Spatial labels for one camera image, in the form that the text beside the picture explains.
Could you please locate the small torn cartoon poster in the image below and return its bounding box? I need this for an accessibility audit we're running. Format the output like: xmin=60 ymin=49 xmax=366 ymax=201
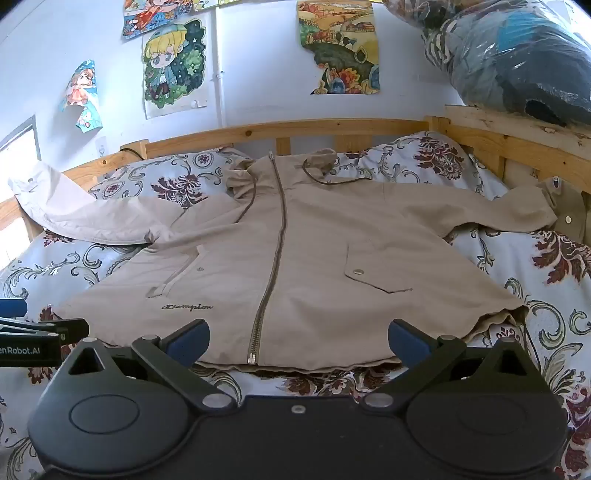
xmin=59 ymin=59 xmax=103 ymax=134

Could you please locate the window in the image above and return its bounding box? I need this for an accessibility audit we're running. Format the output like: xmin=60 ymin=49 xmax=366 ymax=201
xmin=0 ymin=115 xmax=42 ymax=268

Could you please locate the blond cartoon figure poster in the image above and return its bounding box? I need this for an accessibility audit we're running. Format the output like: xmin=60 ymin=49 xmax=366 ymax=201
xmin=142 ymin=18 xmax=208 ymax=120

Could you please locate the plastic bag of clothes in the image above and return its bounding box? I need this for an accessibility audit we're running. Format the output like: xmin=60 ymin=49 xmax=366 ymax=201
xmin=382 ymin=0 xmax=591 ymax=129

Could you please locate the white wall pipe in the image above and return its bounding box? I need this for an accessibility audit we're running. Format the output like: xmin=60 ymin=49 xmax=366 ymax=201
xmin=213 ymin=7 xmax=228 ymax=129

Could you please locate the red-haired cartoon figure poster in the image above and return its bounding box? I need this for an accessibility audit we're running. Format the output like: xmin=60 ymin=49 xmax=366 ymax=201
xmin=122 ymin=0 xmax=219 ymax=40

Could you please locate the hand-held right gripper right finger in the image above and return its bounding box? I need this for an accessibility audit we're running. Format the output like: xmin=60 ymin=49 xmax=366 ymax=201
xmin=359 ymin=318 xmax=539 ymax=411

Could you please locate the floral bedsheet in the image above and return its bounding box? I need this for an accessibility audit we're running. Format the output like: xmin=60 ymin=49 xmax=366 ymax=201
xmin=0 ymin=131 xmax=591 ymax=480

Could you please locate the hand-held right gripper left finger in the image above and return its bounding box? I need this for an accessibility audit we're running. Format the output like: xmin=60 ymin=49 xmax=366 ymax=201
xmin=60 ymin=318 xmax=237 ymax=411

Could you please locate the beige zip jacket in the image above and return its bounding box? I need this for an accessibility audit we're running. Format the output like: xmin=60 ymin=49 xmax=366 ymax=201
xmin=8 ymin=148 xmax=588 ymax=372

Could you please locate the wooden bed frame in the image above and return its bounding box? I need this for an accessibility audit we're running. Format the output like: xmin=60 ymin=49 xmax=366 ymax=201
xmin=0 ymin=104 xmax=591 ymax=259

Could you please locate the landscape cartoon poster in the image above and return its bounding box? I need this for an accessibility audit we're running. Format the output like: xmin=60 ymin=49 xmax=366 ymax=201
xmin=297 ymin=0 xmax=382 ymax=96

